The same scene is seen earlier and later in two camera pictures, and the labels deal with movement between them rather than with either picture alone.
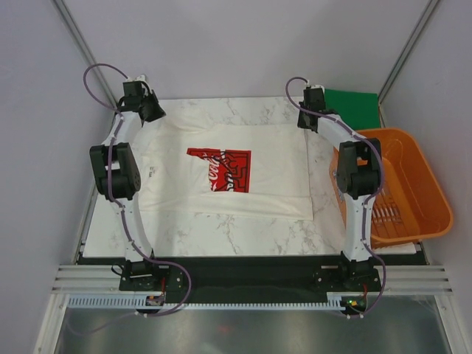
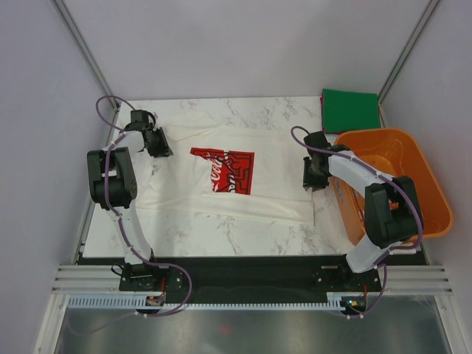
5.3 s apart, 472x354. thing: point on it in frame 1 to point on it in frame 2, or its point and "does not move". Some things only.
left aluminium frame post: x=77 y=37 does not move
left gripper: x=158 y=113 to x=164 y=150
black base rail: x=248 y=279 does not move
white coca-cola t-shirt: x=191 y=167 does not move
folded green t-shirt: x=360 y=109 does not move
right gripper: x=302 y=122 to x=308 y=181
